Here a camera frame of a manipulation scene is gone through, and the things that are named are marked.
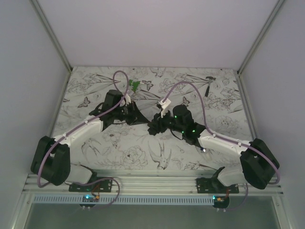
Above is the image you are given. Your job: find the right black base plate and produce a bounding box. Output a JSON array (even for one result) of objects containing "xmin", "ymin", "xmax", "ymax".
[{"xmin": 196, "ymin": 177, "xmax": 239, "ymax": 194}]

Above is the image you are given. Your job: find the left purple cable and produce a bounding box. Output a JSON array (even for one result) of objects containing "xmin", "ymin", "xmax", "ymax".
[{"xmin": 37, "ymin": 70, "xmax": 131, "ymax": 188}]

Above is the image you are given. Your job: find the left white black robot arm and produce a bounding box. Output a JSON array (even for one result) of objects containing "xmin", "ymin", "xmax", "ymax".
[{"xmin": 30, "ymin": 90, "xmax": 149, "ymax": 192}]

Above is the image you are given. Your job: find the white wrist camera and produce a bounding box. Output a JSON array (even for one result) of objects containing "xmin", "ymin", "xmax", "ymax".
[
  {"xmin": 157, "ymin": 98, "xmax": 171, "ymax": 118},
  {"xmin": 124, "ymin": 94, "xmax": 132, "ymax": 105}
]

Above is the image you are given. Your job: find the purple cable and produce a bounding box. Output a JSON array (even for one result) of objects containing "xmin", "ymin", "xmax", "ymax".
[
  {"xmin": 162, "ymin": 81, "xmax": 281, "ymax": 186},
  {"xmin": 37, "ymin": 70, "xmax": 131, "ymax": 188}
]

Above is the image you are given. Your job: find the slotted grey cable duct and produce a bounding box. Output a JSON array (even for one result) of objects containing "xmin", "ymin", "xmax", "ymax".
[{"xmin": 33, "ymin": 194, "xmax": 214, "ymax": 206}]

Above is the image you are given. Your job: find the small black hammer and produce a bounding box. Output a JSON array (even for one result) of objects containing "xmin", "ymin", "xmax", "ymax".
[{"xmin": 204, "ymin": 76, "xmax": 215, "ymax": 97}]

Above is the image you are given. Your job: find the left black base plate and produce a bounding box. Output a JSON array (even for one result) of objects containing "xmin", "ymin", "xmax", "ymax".
[{"xmin": 68, "ymin": 179, "xmax": 112, "ymax": 193}]

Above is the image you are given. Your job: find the right controller board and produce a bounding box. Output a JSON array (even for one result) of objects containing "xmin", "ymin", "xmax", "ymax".
[{"xmin": 213, "ymin": 196, "xmax": 230, "ymax": 209}]

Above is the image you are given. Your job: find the floral patterned table mat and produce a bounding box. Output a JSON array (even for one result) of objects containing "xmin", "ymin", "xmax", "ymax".
[{"xmin": 53, "ymin": 67, "xmax": 252, "ymax": 171}]

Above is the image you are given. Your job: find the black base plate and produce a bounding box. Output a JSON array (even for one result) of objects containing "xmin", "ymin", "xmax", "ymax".
[
  {"xmin": 68, "ymin": 179, "xmax": 112, "ymax": 193},
  {"xmin": 196, "ymin": 177, "xmax": 239, "ymax": 194}
]

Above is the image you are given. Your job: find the white blue capped part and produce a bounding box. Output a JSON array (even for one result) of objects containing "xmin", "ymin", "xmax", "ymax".
[{"xmin": 199, "ymin": 147, "xmax": 207, "ymax": 153}]

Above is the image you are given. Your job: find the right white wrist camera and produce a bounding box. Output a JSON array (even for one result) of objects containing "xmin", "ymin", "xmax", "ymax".
[{"xmin": 157, "ymin": 98, "xmax": 171, "ymax": 118}]

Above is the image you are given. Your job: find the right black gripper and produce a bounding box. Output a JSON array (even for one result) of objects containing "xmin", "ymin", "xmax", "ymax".
[{"xmin": 147, "ymin": 107, "xmax": 184, "ymax": 134}]

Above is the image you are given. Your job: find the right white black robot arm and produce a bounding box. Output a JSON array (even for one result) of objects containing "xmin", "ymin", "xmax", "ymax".
[{"xmin": 148, "ymin": 105, "xmax": 279, "ymax": 193}]

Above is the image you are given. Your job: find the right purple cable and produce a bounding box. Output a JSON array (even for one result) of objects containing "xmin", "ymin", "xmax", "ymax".
[{"xmin": 162, "ymin": 81, "xmax": 281, "ymax": 186}]

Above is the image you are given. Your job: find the left controller board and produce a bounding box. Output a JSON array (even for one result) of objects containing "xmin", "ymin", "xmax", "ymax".
[{"xmin": 80, "ymin": 195, "xmax": 99, "ymax": 209}]

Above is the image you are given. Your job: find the black fuse box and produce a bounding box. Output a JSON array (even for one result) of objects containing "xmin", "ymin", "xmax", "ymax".
[{"xmin": 148, "ymin": 123, "xmax": 160, "ymax": 136}]

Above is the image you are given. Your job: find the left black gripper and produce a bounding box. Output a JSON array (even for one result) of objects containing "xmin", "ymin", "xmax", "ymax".
[{"xmin": 113, "ymin": 101, "xmax": 149, "ymax": 126}]

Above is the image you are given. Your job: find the aluminium rail frame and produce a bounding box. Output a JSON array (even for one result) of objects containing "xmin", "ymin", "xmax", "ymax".
[{"xmin": 22, "ymin": 170, "xmax": 284, "ymax": 196}]

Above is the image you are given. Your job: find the controller board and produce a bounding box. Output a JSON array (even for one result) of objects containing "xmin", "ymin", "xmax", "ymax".
[
  {"xmin": 213, "ymin": 196, "xmax": 230, "ymax": 209},
  {"xmin": 80, "ymin": 195, "xmax": 99, "ymax": 209}
]

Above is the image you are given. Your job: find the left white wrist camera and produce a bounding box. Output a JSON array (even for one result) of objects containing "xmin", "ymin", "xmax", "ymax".
[{"xmin": 124, "ymin": 94, "xmax": 132, "ymax": 105}]

